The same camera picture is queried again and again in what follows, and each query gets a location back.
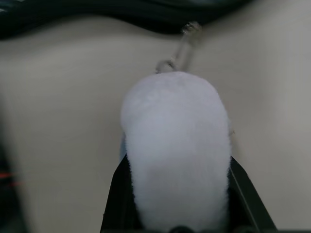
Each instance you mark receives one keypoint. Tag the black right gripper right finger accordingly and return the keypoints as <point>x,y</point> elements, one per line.
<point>247,206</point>

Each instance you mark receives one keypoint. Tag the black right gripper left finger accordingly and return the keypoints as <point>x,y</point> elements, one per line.
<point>121,206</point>

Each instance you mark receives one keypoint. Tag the white fluffy pom-pom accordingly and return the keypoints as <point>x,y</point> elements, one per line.
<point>175,145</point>

